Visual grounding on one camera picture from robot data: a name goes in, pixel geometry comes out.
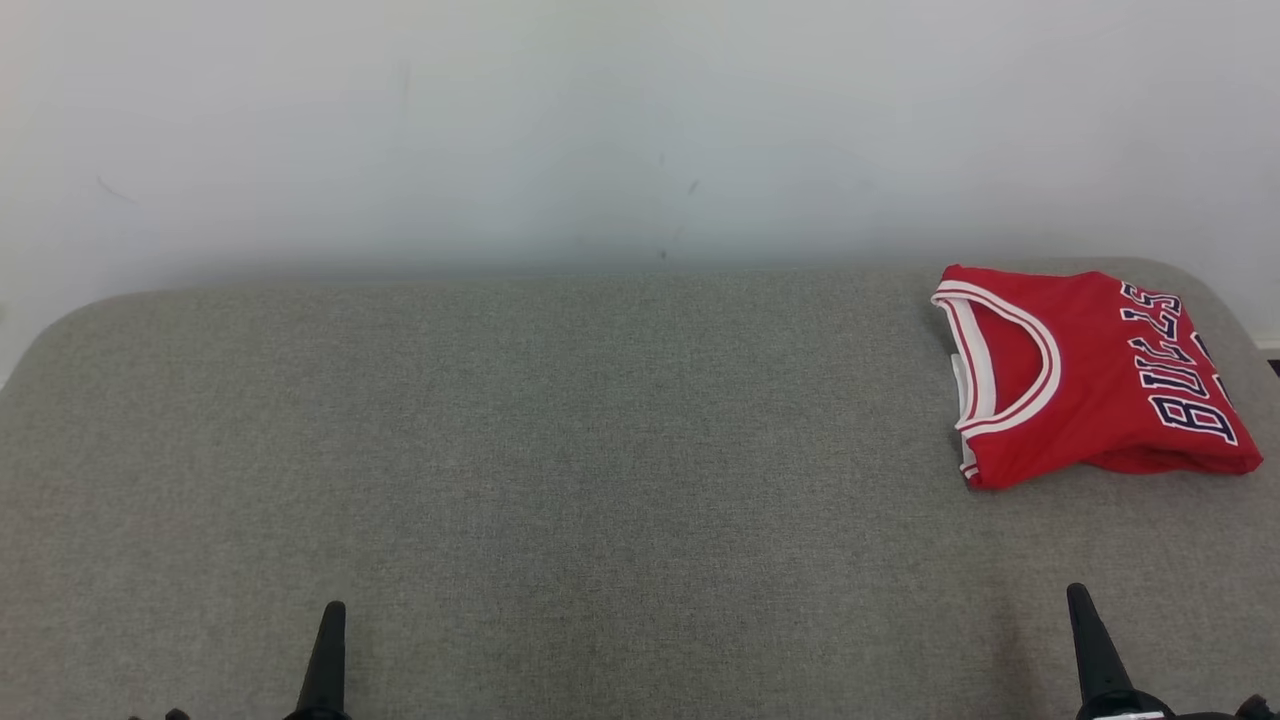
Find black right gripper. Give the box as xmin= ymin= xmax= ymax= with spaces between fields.
xmin=1065 ymin=583 xmax=1176 ymax=720

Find red Bulls shirt white sleeves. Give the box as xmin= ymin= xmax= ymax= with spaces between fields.
xmin=930 ymin=263 xmax=1264 ymax=491

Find grey fabric sofa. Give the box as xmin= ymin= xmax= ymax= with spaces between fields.
xmin=0 ymin=258 xmax=1280 ymax=720

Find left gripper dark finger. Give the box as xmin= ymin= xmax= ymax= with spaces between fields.
xmin=296 ymin=600 xmax=349 ymax=720

